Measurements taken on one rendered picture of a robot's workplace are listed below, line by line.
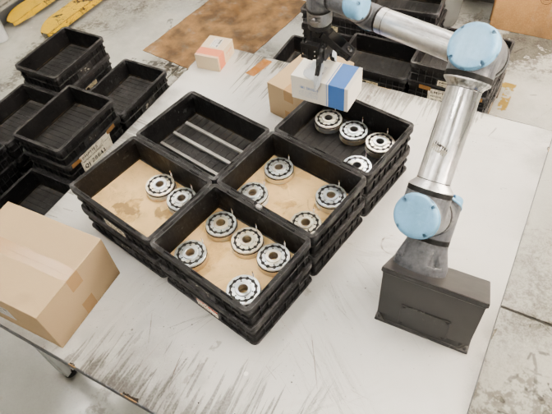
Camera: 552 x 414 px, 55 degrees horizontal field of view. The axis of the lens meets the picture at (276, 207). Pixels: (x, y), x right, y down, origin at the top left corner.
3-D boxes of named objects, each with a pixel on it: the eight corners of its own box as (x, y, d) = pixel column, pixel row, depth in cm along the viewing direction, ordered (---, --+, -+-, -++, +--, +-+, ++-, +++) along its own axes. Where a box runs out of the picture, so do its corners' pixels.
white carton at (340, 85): (361, 89, 179) (362, 67, 172) (347, 112, 173) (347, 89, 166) (307, 75, 186) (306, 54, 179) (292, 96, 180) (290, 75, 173)
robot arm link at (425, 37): (524, 52, 141) (370, -3, 163) (517, 43, 132) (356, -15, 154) (502, 94, 144) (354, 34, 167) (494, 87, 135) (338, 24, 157)
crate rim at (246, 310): (313, 244, 159) (313, 239, 157) (248, 318, 145) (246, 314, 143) (215, 186, 176) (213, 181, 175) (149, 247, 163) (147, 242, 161)
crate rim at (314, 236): (368, 181, 172) (369, 177, 171) (313, 244, 159) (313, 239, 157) (272, 134, 190) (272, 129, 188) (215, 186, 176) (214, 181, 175)
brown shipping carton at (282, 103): (311, 132, 219) (310, 102, 206) (269, 112, 229) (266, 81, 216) (352, 93, 232) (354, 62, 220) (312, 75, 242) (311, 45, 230)
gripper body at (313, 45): (310, 46, 173) (310, 12, 164) (335, 52, 170) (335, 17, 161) (301, 59, 169) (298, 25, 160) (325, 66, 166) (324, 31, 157)
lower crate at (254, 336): (315, 280, 175) (314, 260, 166) (256, 350, 161) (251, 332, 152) (224, 223, 192) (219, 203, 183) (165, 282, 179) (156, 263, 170)
